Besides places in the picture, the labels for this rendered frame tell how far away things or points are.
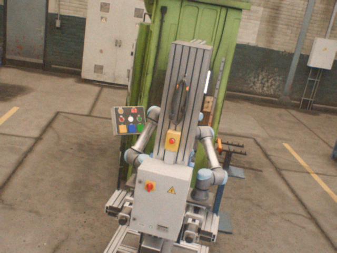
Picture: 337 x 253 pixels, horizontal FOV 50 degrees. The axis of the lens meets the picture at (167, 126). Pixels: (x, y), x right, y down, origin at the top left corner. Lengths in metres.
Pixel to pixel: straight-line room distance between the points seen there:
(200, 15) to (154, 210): 2.15
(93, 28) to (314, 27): 5.65
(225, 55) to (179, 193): 2.00
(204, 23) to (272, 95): 6.82
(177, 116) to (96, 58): 6.82
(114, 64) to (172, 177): 6.94
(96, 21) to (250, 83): 4.35
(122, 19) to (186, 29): 5.19
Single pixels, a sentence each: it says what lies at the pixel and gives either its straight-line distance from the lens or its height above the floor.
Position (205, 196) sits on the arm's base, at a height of 0.85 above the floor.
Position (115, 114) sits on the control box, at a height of 1.13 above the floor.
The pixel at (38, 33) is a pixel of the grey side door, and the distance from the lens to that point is 10.03.
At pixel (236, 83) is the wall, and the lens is 10.13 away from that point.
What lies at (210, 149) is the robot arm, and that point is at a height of 1.16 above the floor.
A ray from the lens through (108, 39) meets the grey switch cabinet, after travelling 9.04.
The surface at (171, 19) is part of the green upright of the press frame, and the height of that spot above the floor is 2.09.
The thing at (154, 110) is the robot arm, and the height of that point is 1.39.
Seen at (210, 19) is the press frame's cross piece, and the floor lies 2.15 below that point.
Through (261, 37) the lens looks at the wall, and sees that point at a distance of 10.09.
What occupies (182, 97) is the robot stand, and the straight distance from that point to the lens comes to 2.38.
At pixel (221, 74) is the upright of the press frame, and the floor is 1.61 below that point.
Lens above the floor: 2.29
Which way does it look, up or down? 19 degrees down
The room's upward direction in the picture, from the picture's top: 10 degrees clockwise
